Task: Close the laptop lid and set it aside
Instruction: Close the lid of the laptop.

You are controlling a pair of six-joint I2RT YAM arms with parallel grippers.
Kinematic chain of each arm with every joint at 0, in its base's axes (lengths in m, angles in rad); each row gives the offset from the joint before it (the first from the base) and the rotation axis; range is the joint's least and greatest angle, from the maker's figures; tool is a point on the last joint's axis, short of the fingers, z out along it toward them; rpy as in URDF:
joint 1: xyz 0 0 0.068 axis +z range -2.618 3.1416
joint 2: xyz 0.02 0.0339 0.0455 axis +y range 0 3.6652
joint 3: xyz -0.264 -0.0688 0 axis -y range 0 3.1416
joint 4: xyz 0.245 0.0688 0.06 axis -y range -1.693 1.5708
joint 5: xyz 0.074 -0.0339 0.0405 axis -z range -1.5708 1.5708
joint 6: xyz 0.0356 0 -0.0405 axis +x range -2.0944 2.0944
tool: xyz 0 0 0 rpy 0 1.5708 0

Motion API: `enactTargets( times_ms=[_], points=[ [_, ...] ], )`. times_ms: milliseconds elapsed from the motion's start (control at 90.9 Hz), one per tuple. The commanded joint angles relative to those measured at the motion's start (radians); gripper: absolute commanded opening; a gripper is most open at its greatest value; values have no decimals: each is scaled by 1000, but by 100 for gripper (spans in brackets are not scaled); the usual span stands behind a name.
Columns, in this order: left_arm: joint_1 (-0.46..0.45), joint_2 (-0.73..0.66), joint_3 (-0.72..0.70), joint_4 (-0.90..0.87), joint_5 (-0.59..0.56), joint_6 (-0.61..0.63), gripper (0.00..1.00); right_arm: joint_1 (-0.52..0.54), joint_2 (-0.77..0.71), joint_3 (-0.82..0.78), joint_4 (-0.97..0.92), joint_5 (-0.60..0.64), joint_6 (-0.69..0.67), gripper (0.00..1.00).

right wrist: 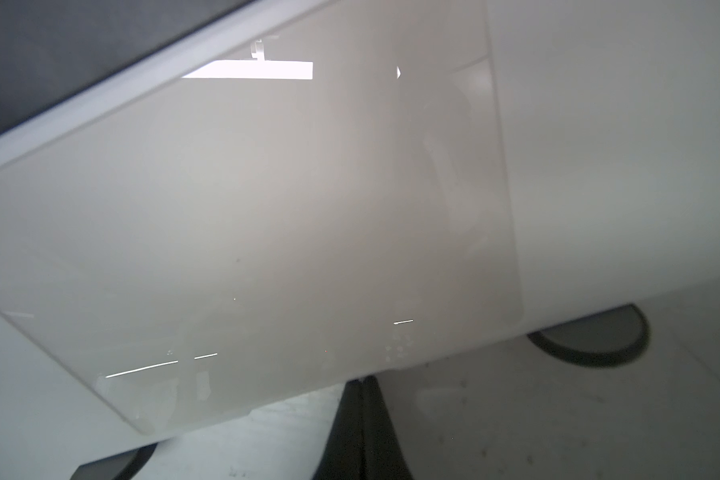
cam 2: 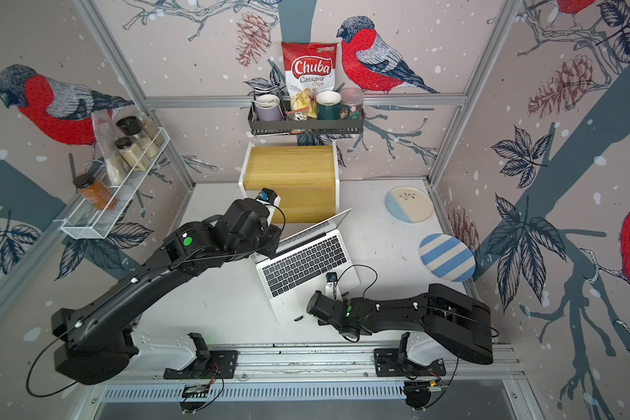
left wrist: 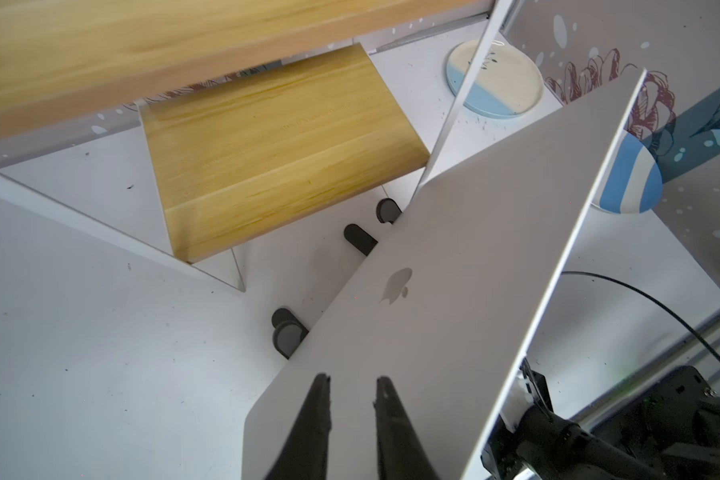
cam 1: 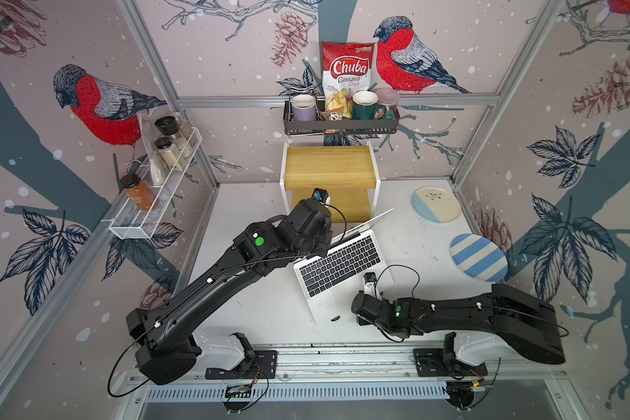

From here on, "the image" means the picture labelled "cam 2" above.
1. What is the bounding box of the silver laptop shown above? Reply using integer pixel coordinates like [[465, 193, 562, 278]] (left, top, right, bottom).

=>
[[255, 209, 361, 325]]

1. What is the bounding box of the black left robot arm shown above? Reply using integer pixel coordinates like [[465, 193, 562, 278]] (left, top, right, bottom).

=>
[[52, 192, 283, 385]]

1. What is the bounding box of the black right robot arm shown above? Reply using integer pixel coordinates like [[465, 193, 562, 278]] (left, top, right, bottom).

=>
[[306, 283, 494, 365]]

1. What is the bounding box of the black lid spice jar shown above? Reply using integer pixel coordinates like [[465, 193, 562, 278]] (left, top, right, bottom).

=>
[[115, 136, 149, 172]]

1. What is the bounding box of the tall black lid jar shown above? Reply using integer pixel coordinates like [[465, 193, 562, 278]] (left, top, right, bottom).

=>
[[115, 115, 159, 159]]

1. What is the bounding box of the wooden two-tier shelf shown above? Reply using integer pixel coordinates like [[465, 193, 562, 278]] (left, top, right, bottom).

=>
[[238, 142, 340, 223]]

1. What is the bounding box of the lilac mug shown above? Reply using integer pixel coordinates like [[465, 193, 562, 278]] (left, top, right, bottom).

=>
[[253, 94, 284, 122]]

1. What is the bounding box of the small snack packet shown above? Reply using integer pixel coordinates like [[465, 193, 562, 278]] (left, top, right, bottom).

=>
[[287, 107, 310, 122]]

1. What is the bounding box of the blue striped plate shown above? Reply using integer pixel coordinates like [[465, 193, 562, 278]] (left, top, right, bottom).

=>
[[418, 234, 476, 283]]

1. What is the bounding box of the cream and blue plate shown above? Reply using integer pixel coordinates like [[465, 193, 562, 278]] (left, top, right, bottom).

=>
[[384, 185, 434, 224]]

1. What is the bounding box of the green mug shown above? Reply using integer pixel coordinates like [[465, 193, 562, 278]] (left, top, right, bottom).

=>
[[316, 91, 341, 121]]

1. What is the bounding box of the orange spice jar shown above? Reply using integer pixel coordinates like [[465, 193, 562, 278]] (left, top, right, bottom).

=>
[[73, 173, 117, 211]]

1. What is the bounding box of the pink lidded jar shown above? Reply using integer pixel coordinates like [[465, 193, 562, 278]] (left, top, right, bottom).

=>
[[340, 87, 364, 120]]

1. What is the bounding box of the red cassava chips bag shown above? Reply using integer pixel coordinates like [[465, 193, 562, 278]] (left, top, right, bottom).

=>
[[282, 41, 338, 103]]

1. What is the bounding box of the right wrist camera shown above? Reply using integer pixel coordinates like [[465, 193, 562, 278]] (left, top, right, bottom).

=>
[[325, 271, 340, 301]]

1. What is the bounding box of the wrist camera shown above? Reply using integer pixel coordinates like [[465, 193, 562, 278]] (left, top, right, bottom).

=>
[[325, 271, 340, 301], [256, 188, 280, 207]]

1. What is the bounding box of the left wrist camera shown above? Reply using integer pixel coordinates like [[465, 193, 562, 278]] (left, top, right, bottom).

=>
[[256, 188, 280, 207]]

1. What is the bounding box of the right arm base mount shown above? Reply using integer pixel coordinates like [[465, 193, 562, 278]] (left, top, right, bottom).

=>
[[374, 332, 450, 380]]

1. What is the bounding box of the dark metal wall shelf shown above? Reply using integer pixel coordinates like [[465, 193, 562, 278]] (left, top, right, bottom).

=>
[[248, 101, 366, 136]]

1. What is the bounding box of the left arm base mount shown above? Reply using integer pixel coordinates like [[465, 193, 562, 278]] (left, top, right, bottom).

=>
[[163, 332, 240, 380]]

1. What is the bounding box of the white wire wall rack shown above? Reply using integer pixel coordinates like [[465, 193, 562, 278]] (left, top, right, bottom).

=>
[[61, 127, 171, 240]]

